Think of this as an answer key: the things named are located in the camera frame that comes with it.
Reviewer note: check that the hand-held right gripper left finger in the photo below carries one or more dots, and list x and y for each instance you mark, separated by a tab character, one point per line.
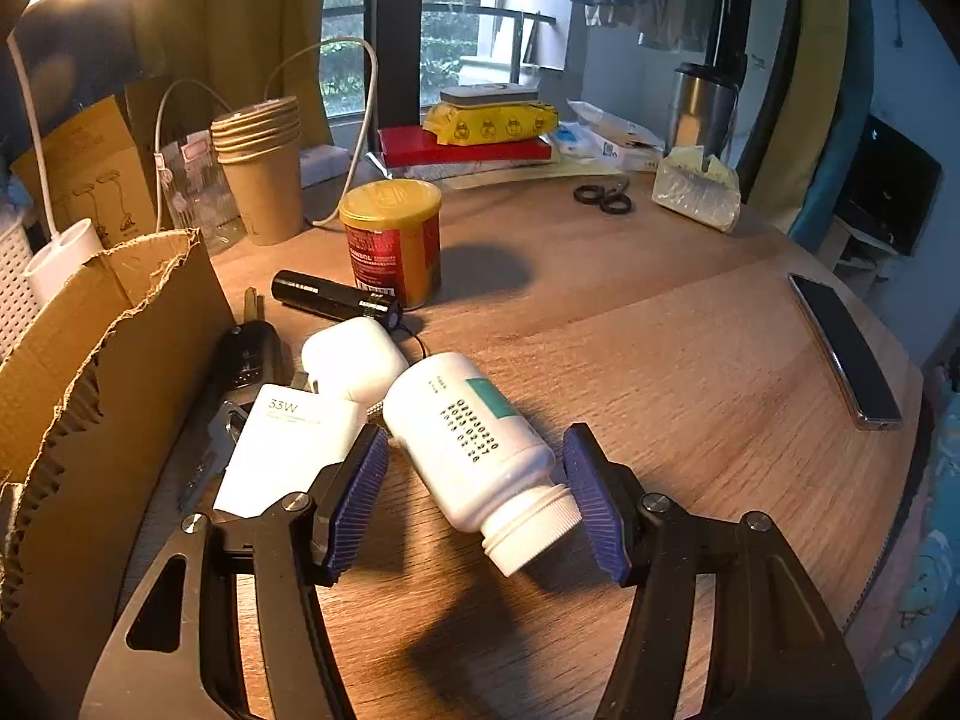
360	495

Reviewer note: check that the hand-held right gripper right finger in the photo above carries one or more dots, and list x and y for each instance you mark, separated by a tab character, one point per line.
592	502

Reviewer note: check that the white charger block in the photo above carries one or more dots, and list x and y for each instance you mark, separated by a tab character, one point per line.
289	442

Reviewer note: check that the white pill bottle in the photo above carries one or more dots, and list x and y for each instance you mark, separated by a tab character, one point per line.
465	450

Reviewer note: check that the white earbud case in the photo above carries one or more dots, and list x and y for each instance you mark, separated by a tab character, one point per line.
352	356

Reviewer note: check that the black car key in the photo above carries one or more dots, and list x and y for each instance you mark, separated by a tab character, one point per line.
247	356

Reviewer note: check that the black pen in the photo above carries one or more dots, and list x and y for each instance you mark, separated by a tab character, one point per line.
330	296

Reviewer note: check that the red can yellow lid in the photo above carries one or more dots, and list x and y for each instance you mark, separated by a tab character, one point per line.
390	247

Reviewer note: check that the torn cardboard box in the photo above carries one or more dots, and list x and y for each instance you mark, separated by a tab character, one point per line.
90	405

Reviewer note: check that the black smartphone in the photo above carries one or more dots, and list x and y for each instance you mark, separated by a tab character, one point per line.
847	352

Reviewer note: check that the black scissors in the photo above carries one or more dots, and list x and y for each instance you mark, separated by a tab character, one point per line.
604	199

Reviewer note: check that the clear bag with yellow tissues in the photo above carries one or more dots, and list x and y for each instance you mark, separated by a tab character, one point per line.
694	191

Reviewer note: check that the stack of brown paper cups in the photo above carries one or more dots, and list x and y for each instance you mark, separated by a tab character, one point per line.
259	172

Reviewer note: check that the clear glass with stickers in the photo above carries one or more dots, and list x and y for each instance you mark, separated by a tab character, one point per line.
195	195

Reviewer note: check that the red book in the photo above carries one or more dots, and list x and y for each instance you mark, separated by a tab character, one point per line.
457	150

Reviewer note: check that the white paper boxes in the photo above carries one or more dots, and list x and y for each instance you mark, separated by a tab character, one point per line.
611	139

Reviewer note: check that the white lamp base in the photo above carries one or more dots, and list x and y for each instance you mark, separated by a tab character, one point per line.
64	251

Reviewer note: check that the steel thermos flask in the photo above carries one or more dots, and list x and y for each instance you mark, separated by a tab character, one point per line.
701	109

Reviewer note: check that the white woven plastic basket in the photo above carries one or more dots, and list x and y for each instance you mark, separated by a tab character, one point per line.
13	277

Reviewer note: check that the grey flat case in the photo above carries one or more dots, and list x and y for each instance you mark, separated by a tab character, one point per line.
487	95

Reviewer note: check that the brown lamp carton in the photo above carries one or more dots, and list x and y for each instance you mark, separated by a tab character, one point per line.
90	165

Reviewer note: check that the black monitor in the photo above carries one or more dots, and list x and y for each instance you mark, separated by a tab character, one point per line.
892	180

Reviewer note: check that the yellow curtain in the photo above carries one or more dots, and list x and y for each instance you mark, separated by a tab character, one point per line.
232	15

